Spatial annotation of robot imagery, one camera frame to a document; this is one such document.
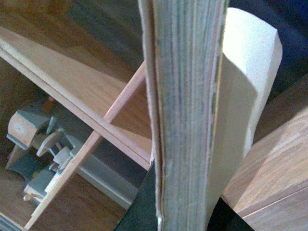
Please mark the wooden toy model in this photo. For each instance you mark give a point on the wooden toy model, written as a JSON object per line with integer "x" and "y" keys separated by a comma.
{"x": 42, "y": 148}

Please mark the white illustrated paperback book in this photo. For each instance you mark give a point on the white illustrated paperback book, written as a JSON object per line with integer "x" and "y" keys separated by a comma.
{"x": 210, "y": 69}

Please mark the light wooden bookshelf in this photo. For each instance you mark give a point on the light wooden bookshelf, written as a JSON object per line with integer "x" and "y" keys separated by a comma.
{"x": 46, "y": 49}

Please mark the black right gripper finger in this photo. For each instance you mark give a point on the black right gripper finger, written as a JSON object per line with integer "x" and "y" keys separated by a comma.
{"x": 141, "y": 215}

